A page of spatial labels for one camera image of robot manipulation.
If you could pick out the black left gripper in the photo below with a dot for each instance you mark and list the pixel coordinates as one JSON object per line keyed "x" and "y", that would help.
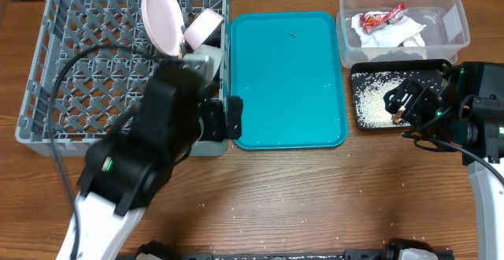
{"x": 216, "y": 131}

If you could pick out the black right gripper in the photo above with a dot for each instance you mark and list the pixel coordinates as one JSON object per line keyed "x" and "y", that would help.
{"x": 417, "y": 100}

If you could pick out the brown food scrap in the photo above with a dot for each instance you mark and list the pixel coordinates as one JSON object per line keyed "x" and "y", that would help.
{"x": 397, "y": 118}

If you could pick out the white rice pile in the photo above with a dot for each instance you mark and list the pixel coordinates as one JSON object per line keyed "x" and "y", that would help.
{"x": 370, "y": 92}

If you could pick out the grey small bowl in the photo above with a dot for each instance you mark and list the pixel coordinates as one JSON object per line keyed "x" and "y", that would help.
{"x": 215, "y": 55}

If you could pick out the white shallow bowl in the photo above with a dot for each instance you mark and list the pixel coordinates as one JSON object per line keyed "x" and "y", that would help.
{"x": 202, "y": 28}

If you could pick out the large white round plate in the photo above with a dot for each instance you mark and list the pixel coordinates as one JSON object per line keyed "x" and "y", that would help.
{"x": 163, "y": 23}

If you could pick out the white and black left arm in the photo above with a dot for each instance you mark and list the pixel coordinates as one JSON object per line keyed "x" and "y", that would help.
{"x": 134, "y": 161}

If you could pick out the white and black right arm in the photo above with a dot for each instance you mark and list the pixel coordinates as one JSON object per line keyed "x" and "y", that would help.
{"x": 466, "y": 116}

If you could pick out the clear plastic waste bin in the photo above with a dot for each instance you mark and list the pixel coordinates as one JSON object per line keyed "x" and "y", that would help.
{"x": 446, "y": 31}

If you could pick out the black rectangular tray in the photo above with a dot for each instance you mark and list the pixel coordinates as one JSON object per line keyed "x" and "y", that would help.
{"x": 425, "y": 72}

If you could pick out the teal serving tray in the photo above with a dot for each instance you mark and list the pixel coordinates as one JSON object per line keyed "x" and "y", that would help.
{"x": 286, "y": 69}

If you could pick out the crumpled white paper napkin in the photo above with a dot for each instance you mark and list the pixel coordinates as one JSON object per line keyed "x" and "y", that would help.
{"x": 406, "y": 32}

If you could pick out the red snack wrapper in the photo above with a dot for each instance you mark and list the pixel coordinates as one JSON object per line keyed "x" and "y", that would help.
{"x": 375, "y": 21}

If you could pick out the grey plastic dish rack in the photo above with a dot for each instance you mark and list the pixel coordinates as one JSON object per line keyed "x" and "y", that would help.
{"x": 91, "y": 63}

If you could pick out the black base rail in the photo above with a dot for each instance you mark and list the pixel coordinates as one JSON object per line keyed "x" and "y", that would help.
{"x": 155, "y": 250}

